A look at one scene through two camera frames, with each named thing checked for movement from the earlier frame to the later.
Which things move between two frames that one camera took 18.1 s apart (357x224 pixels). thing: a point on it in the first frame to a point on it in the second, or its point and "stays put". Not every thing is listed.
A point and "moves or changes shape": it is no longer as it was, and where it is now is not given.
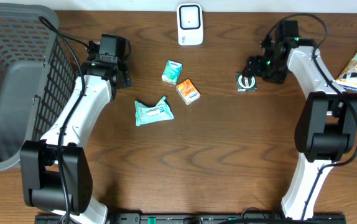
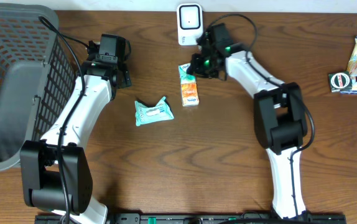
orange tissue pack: (188, 91) moves or changes shape
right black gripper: (255, 61) to (194, 68)
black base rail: (191, 219) stays put
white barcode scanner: (190, 23) stays put
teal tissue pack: (172, 72) to (185, 77)
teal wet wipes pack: (145, 114) stays put
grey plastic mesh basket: (26, 72) stays put
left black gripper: (124, 78) stays put
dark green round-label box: (246, 84) moves or changes shape
